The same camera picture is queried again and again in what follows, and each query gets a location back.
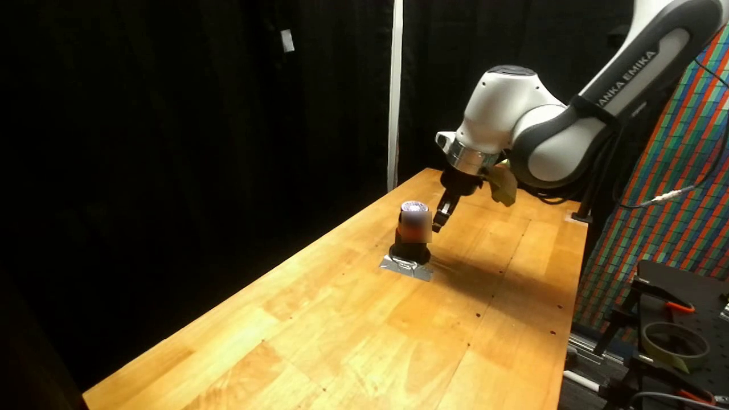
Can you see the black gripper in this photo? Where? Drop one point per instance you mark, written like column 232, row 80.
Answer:
column 454, row 187

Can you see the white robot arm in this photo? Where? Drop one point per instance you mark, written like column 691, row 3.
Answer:
column 518, row 134

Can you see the white vertical pole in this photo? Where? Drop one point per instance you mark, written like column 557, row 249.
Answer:
column 394, row 94

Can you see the colourful striped fabric panel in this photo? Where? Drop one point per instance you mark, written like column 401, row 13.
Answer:
column 675, row 206

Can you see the black side cart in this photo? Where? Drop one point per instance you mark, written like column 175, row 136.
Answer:
column 614, row 373

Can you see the roll of tape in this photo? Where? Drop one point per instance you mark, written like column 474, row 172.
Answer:
column 675, row 344

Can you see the small white wall tag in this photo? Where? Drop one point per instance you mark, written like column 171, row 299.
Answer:
column 287, row 43

